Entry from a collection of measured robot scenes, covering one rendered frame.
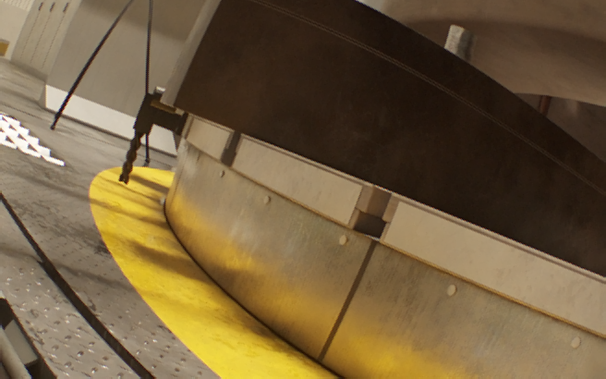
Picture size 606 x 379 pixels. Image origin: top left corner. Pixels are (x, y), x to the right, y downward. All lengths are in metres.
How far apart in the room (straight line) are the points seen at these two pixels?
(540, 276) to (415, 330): 0.25
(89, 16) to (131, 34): 0.43
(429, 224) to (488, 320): 0.20
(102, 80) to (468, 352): 3.92
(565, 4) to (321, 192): 0.86
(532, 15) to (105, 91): 3.42
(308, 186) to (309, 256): 0.12
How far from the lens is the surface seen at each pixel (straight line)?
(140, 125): 2.40
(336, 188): 1.22
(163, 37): 4.83
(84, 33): 4.51
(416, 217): 1.07
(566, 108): 5.09
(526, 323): 0.95
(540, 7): 1.78
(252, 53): 1.53
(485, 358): 0.97
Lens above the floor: 0.31
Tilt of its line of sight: 1 degrees down
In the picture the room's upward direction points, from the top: 21 degrees clockwise
